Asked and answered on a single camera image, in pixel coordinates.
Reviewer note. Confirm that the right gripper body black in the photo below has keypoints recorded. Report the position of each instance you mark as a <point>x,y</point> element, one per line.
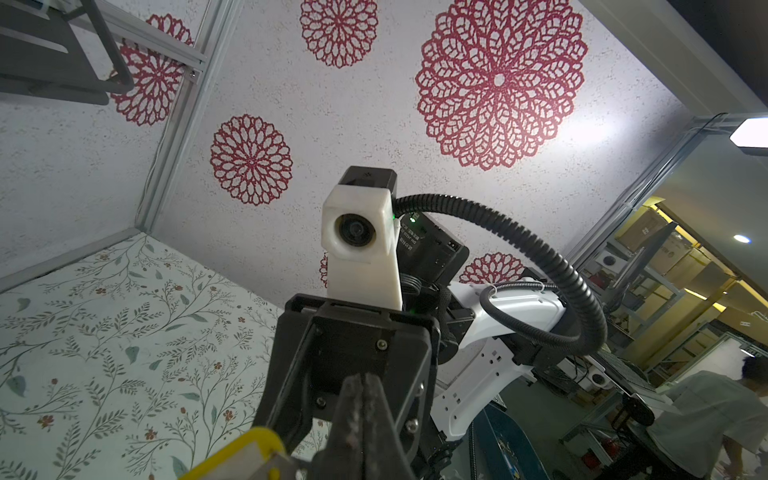
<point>319,342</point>

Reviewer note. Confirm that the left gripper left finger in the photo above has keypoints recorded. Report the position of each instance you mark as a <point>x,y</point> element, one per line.
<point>342,457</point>

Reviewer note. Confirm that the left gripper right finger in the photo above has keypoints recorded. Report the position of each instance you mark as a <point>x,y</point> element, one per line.
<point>383,454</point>

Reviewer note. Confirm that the yellow key tag windowed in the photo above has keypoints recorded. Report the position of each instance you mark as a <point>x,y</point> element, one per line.
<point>246,457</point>

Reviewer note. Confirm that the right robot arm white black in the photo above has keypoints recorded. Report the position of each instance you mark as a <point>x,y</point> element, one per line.
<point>562,315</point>

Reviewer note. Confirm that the person in white shirt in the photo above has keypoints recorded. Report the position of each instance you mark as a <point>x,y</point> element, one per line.
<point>714,414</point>

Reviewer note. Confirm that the ceiling light panel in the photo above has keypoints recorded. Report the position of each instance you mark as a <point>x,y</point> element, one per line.
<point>751,136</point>

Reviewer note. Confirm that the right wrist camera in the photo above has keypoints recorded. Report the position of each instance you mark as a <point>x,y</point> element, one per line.
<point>359,232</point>

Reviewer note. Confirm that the grey slotted wall shelf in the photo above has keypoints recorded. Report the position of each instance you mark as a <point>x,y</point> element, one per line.
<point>42,57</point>

